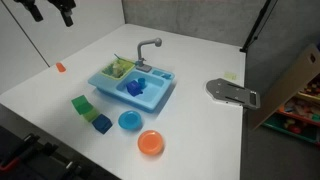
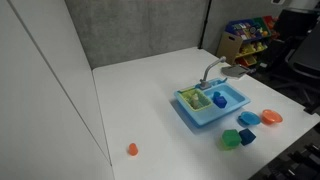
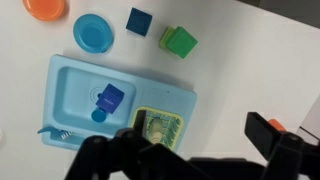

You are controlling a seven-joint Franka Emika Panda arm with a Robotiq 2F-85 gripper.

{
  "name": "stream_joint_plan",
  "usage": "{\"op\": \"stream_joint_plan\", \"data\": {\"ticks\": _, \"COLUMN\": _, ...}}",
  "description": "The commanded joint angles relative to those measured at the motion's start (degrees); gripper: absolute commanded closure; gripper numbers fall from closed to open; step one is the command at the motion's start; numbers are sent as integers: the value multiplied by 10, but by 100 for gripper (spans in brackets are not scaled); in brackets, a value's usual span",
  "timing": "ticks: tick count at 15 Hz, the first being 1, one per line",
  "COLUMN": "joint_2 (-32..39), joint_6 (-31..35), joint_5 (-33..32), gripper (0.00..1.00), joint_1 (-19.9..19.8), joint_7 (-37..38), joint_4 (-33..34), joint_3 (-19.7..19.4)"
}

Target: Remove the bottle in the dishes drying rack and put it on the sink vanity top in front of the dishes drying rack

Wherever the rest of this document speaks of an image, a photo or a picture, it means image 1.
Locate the grey toy faucet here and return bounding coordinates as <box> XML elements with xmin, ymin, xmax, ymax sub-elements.
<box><xmin>136</xmin><ymin>38</ymin><xmax>162</xmax><ymax>73</ymax></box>

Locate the green translucent cube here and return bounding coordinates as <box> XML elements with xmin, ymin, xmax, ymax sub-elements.
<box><xmin>71</xmin><ymin>95</ymin><xmax>99</xmax><ymax>122</ymax></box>

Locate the grey metal mounting plate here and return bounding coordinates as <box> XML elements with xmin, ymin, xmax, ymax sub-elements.
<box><xmin>205</xmin><ymin>78</ymin><xmax>261</xmax><ymax>110</ymax></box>

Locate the yellow-green drying rack basket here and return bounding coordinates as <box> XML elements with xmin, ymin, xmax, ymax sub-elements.
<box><xmin>101</xmin><ymin>59</ymin><xmax>135</xmax><ymax>80</ymax></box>

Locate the dark blue cube in sink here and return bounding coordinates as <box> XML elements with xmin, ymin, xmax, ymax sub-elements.
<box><xmin>126</xmin><ymin>80</ymin><xmax>142</xmax><ymax>96</ymax></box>

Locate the black equipment with red handle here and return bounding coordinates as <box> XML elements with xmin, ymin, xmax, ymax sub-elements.
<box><xmin>0</xmin><ymin>127</ymin><xmax>117</xmax><ymax>180</ymax></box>

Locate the small orange cup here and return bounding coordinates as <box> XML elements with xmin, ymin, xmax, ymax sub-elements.
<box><xmin>56</xmin><ymin>62</ymin><xmax>66</xmax><ymax>72</ymax></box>

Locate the small yellow-green sticky pad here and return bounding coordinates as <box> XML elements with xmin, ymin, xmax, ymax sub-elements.
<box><xmin>224</xmin><ymin>72</ymin><xmax>237</xmax><ymax>80</ymax></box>

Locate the wooden toy shelf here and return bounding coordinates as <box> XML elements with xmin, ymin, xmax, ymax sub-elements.
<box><xmin>249</xmin><ymin>44</ymin><xmax>320</xmax><ymax>146</ymax></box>

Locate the blue plastic plate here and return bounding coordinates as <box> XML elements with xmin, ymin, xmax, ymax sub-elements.
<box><xmin>118</xmin><ymin>111</ymin><xmax>142</xmax><ymax>130</ymax></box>

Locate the orange plastic plate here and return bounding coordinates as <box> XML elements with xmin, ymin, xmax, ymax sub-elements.
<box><xmin>137</xmin><ymin>130</ymin><xmax>164</xmax><ymax>155</ymax></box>

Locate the small blue cup in sink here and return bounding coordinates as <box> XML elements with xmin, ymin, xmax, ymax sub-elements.
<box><xmin>138</xmin><ymin>78</ymin><xmax>146</xmax><ymax>88</ymax></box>

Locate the light blue toy sink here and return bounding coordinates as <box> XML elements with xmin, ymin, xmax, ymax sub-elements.
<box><xmin>88</xmin><ymin>64</ymin><xmax>175</xmax><ymax>112</ymax></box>

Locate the black tripod pole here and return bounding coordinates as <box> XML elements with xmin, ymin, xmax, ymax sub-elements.
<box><xmin>240</xmin><ymin>0</ymin><xmax>278</xmax><ymax>53</ymax></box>

